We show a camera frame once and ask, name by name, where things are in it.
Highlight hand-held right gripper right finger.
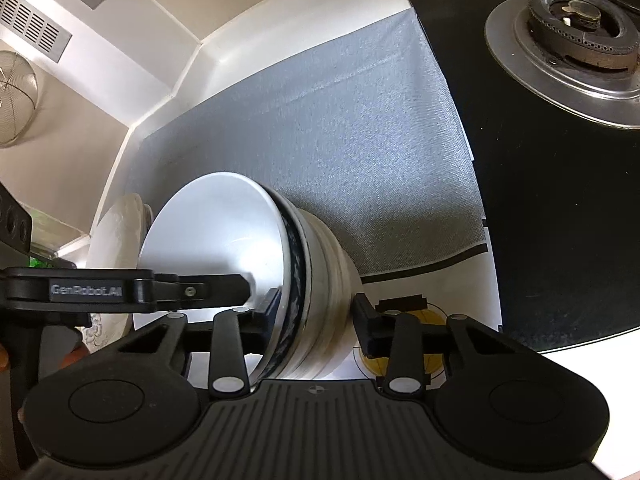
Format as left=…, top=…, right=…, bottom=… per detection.
left=353, top=294, right=506, bottom=396

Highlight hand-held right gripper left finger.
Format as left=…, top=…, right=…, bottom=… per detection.
left=117, top=289, right=283, bottom=402

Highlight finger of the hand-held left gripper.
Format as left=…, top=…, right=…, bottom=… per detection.
left=150, top=272, right=253, bottom=311

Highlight large beige bowl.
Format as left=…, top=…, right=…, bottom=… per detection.
left=297, top=207, right=363, bottom=381

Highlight white bowl with blue pattern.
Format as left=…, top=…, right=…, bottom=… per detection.
left=137, top=171, right=308, bottom=386

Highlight white floral square plate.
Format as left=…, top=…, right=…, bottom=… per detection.
left=86, top=192, right=155, bottom=356

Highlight clear plastic container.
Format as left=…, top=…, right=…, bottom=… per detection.
left=30, top=205, right=91, bottom=268

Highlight yellow round marker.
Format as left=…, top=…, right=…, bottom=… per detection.
left=350, top=305, right=446, bottom=376

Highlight black perforated object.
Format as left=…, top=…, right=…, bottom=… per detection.
left=0, top=182, right=33, bottom=261

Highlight grey woven mat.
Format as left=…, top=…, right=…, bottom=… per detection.
left=122, top=7, right=488, bottom=286

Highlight metal mesh strainer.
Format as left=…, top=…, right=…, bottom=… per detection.
left=0, top=50, right=39, bottom=148

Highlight black glass stove top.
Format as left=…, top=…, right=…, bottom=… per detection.
left=407, top=0, right=640, bottom=353

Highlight white vented range hood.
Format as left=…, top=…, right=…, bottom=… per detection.
left=0, top=0, right=201, bottom=126

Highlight silver gas stove burner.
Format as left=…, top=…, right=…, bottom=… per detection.
left=484, top=0, right=640, bottom=131

